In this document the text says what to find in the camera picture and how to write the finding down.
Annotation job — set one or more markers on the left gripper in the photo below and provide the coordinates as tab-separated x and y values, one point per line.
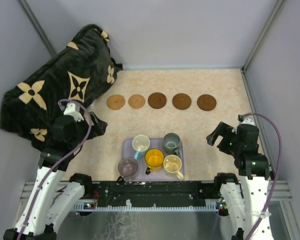
98	128

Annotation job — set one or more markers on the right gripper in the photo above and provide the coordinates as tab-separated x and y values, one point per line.
224	130

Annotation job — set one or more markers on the dark woven rattan coaster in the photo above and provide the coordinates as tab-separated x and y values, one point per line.
115	102

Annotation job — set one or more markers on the grey ceramic mug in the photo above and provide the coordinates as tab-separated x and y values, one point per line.
172	144

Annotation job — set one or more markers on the brown wooden coaster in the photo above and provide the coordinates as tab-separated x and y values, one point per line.
181	101

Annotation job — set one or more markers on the cream mug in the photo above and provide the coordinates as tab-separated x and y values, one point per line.
172	165

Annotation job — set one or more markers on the light woven rattan coaster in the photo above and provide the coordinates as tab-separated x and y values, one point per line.
136	101

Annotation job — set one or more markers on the dark wooden coaster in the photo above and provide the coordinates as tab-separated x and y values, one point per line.
157	100

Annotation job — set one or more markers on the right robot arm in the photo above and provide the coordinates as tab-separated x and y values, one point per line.
245	194

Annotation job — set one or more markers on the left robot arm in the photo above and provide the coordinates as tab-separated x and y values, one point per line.
43	215

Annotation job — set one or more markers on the black floral blanket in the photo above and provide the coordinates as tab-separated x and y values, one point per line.
82	72

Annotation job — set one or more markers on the lavender plastic tray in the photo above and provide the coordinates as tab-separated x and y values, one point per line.
127	151

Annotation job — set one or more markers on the purple glass mug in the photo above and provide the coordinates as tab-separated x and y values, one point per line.
128	169

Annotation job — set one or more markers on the yellow mug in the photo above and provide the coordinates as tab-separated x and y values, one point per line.
154	159

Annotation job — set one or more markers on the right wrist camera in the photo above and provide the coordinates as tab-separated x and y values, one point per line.
246	120

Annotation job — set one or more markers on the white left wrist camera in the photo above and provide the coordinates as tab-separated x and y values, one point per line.
73	110

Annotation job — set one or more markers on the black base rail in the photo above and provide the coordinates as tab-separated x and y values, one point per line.
152	193

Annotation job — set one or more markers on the white mug blue handle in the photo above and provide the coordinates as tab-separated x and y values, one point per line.
140	144

